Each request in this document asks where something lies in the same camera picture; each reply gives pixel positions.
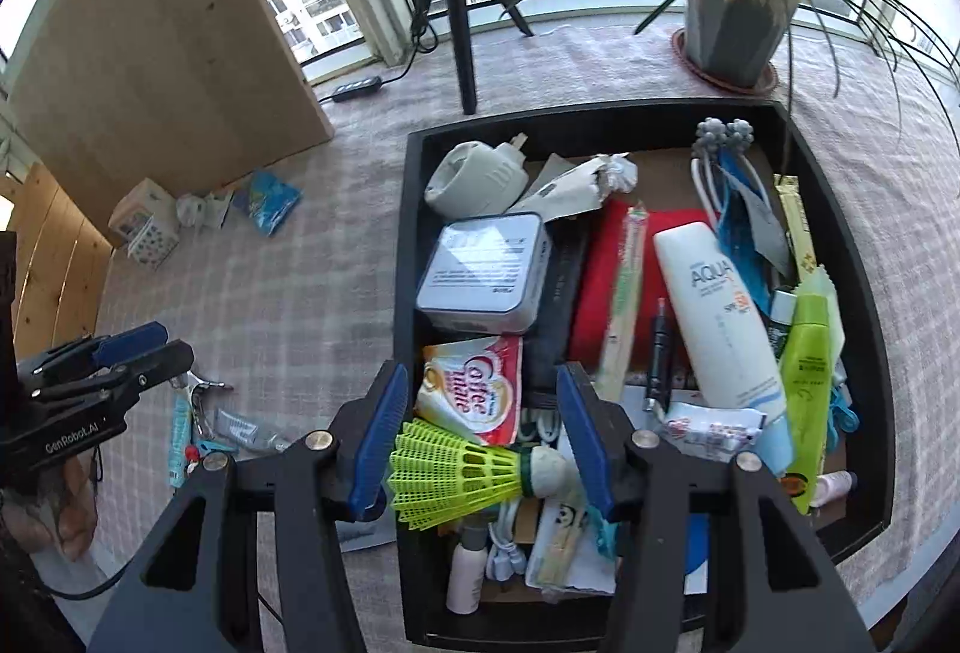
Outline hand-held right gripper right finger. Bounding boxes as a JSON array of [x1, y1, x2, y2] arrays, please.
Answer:
[[555, 360, 878, 653]]

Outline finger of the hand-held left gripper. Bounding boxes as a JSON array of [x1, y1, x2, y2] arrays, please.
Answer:
[[30, 339, 196, 410], [16, 321, 170, 386]]

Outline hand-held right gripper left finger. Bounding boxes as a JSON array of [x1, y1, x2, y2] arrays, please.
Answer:
[[86, 359, 412, 653]]

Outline yellow-green plastic shuttlecock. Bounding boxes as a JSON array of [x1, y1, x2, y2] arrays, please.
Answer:
[[386, 419, 571, 532]]

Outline black storage tray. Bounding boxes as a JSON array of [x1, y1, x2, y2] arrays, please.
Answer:
[[391, 98, 897, 650]]

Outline person's left hand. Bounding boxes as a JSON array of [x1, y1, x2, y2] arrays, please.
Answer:
[[0, 458, 100, 560]]

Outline metal nail clipper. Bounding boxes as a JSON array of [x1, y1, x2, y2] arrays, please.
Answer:
[[172, 372, 233, 444]]

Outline light blue strip packet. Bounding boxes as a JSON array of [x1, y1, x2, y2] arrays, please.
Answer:
[[169, 394, 192, 489]]

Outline white panda print packet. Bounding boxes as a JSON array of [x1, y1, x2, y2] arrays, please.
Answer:
[[525, 495, 620, 598]]

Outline white dotted carton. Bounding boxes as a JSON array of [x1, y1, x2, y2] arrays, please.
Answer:
[[109, 178, 181, 269]]

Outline red and white creamer packet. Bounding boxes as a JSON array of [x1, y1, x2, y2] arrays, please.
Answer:
[[414, 334, 524, 448]]

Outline silver wrapper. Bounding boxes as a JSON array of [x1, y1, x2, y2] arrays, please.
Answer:
[[214, 409, 290, 453]]

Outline black case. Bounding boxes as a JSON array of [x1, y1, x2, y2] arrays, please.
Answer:
[[525, 225, 593, 392]]

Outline black pen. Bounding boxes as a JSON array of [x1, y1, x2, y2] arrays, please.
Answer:
[[643, 297, 674, 414]]

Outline small white and red wrapper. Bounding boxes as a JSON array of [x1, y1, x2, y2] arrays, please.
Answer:
[[664, 402, 766, 463]]

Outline white plastic bag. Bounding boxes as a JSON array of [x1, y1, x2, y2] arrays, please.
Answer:
[[176, 192, 233, 230]]

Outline red cloth pouch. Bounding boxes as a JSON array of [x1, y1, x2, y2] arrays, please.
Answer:
[[566, 197, 713, 373]]

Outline wrapped chopsticks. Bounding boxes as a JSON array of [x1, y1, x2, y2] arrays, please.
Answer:
[[596, 201, 650, 403]]

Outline pink checked tablecloth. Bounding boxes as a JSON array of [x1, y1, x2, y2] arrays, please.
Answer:
[[75, 12, 960, 653]]

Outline white sunscreen tube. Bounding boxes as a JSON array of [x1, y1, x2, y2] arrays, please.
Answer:
[[652, 222, 788, 433]]

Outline blue tissue packet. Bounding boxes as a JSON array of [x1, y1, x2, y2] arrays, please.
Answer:
[[232, 169, 303, 238]]

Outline grey tin box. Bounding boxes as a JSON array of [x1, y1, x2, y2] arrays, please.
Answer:
[[415, 210, 552, 335]]

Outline green lotion tube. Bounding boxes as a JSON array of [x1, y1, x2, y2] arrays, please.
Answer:
[[776, 293, 833, 515]]

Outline blue foil packet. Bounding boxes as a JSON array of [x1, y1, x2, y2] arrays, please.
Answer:
[[716, 147, 781, 317]]

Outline crumpled white paper wrapper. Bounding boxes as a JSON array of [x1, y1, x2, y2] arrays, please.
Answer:
[[510, 152, 640, 223]]

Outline wooden board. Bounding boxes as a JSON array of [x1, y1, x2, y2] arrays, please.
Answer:
[[4, 0, 336, 245]]

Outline white plug-in device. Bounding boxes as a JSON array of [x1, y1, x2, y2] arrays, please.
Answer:
[[424, 132, 530, 221]]

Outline yellow stick packet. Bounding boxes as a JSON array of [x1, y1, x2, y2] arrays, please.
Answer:
[[772, 173, 818, 283]]

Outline brown plant saucer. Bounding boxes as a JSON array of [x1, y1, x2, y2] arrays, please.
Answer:
[[671, 27, 781, 95]]

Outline black tripod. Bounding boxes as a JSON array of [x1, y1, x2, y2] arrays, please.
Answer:
[[409, 0, 535, 116]]

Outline spider plant in grey pot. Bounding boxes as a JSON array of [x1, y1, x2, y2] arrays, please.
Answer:
[[501, 0, 960, 197]]

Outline white cable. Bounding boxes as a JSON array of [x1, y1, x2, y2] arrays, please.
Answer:
[[486, 499, 533, 583]]

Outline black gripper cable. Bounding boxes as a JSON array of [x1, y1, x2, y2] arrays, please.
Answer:
[[45, 552, 151, 601]]

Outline grey flower hair tie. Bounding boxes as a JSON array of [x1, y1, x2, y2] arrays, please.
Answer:
[[690, 117, 755, 227]]

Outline black cable with inline switch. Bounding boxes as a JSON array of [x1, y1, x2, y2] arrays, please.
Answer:
[[315, 0, 440, 106]]

